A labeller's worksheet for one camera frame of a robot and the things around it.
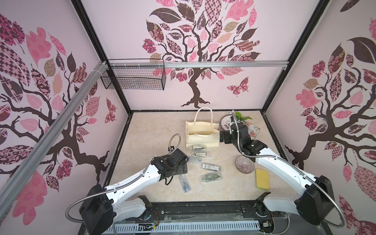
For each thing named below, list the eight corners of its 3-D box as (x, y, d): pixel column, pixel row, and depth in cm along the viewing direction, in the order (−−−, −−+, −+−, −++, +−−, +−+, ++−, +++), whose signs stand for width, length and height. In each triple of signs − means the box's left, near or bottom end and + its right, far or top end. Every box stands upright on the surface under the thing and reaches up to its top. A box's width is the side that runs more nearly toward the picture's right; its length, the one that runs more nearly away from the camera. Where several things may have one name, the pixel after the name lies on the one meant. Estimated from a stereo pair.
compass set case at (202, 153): (191, 157, 95) (191, 156, 94) (191, 152, 98) (191, 150, 97) (210, 157, 95) (211, 155, 94) (210, 152, 98) (210, 150, 96)
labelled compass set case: (200, 169, 90) (201, 167, 89) (201, 163, 93) (201, 162, 91) (220, 172, 89) (221, 170, 87) (221, 166, 92) (221, 165, 90)
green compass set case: (201, 183, 85) (201, 181, 83) (199, 175, 88) (199, 174, 86) (221, 179, 86) (222, 177, 85) (219, 172, 89) (220, 170, 88)
